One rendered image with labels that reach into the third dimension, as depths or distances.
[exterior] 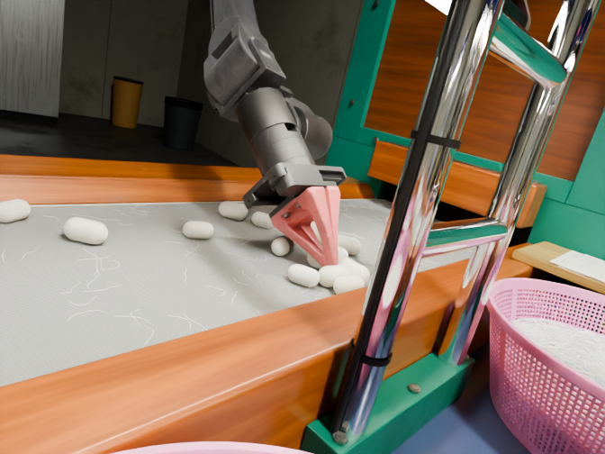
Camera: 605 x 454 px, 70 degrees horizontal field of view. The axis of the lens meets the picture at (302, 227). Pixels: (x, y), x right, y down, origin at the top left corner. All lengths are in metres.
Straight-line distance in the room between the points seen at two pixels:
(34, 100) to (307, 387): 5.44
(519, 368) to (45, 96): 5.46
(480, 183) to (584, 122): 0.17
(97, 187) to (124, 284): 0.21
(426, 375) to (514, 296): 0.18
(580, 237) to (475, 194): 0.16
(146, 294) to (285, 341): 0.13
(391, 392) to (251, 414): 0.14
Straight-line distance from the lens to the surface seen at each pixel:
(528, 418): 0.42
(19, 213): 0.47
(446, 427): 0.41
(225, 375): 0.23
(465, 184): 0.76
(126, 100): 6.42
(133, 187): 0.57
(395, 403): 0.34
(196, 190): 0.61
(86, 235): 0.42
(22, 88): 5.60
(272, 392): 0.25
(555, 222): 0.78
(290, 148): 0.44
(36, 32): 5.58
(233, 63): 0.51
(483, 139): 0.84
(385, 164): 0.84
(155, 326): 0.31
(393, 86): 0.94
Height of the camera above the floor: 0.91
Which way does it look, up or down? 16 degrees down
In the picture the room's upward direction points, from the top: 13 degrees clockwise
